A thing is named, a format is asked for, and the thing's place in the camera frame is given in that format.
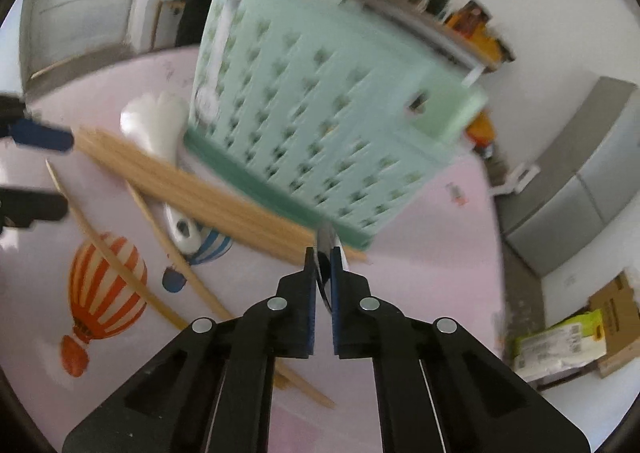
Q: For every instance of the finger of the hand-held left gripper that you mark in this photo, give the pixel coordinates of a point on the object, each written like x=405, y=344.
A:
x=35, y=205
x=42, y=137

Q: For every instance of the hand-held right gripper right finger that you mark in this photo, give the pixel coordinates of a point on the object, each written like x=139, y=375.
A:
x=350, y=313

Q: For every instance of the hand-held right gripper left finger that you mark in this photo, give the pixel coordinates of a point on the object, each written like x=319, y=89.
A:
x=295, y=313

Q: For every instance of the grey spoon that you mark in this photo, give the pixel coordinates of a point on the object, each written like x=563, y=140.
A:
x=327, y=238

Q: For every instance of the white rice paddle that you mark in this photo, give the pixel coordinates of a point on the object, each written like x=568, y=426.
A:
x=150, y=118

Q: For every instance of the bundle of wooden chopsticks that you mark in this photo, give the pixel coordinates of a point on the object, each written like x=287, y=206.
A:
x=200, y=193

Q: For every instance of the mint green utensil holder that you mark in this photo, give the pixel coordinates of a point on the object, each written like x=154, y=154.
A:
x=325, y=108

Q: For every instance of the white plastic stool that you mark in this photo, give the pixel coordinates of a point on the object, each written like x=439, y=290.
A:
x=517, y=180

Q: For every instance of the yellow bag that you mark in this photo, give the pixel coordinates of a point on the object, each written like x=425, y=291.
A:
x=481, y=130

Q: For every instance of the silver refrigerator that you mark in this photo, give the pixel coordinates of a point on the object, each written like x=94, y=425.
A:
x=575, y=183

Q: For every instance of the brown cardboard box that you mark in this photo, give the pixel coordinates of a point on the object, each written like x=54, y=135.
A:
x=620, y=323

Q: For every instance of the orange bag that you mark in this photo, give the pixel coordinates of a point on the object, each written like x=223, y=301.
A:
x=487, y=48

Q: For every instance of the white-framed side table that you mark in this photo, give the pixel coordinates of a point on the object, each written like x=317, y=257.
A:
x=410, y=18

